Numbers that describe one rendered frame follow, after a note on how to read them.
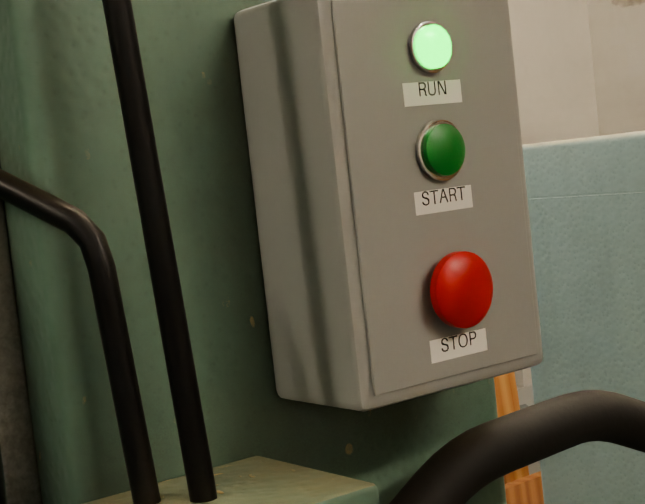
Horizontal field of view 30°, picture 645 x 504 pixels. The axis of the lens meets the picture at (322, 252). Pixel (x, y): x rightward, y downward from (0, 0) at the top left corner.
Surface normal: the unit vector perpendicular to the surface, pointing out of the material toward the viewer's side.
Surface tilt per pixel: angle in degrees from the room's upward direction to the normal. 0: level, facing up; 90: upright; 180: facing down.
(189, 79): 90
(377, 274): 90
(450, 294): 91
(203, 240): 90
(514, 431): 53
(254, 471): 0
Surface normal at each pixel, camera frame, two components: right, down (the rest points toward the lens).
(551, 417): 0.41, -0.61
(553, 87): 0.63, -0.01
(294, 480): -0.11, -0.99
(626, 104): -0.77, 0.13
